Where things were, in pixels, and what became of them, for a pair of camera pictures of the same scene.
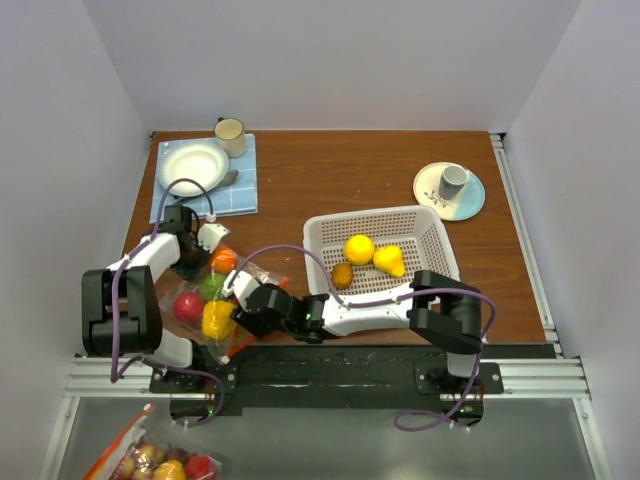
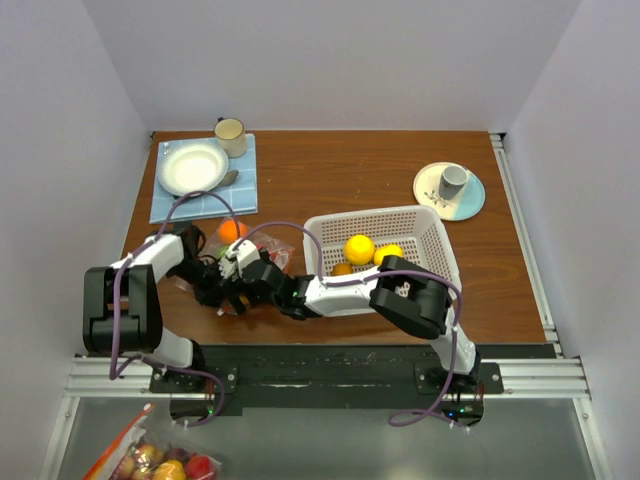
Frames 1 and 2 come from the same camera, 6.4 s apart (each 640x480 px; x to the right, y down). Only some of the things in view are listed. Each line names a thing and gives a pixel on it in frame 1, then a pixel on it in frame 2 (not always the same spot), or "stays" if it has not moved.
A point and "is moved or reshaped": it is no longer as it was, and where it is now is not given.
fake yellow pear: (390, 259) stays
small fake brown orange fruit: (342, 275) stays
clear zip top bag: (199, 306) → (280, 252)
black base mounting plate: (323, 375) stays
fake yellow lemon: (359, 249) stays
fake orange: (223, 260) is moved or reshaped
